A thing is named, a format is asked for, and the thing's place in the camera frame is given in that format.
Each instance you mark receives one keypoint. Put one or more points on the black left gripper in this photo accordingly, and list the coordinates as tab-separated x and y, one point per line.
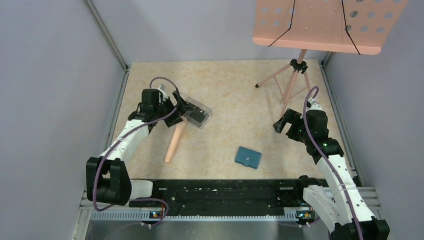
173	120

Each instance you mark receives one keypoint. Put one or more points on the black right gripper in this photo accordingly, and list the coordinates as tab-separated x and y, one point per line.
293	117

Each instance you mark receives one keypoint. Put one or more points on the clear acrylic card box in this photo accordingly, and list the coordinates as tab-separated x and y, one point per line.
192	103

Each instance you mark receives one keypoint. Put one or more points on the blue leather card holder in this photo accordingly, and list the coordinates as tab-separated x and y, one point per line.
248	158

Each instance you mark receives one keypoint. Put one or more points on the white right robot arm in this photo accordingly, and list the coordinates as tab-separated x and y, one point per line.
345	214

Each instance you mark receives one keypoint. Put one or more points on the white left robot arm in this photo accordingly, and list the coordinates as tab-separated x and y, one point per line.
107	177

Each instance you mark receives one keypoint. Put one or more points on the black credit cards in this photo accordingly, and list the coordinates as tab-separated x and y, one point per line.
197	116

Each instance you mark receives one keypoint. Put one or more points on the pink music stand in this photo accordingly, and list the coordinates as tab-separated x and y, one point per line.
337	26

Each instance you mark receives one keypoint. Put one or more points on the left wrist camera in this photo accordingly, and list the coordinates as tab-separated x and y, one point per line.
163	94

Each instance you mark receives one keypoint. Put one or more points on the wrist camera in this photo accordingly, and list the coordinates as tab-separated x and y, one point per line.
313	105
163	94

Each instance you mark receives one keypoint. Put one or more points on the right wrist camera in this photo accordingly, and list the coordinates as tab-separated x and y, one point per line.
313	105

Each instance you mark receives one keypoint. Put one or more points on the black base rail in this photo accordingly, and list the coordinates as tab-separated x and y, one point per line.
225	198

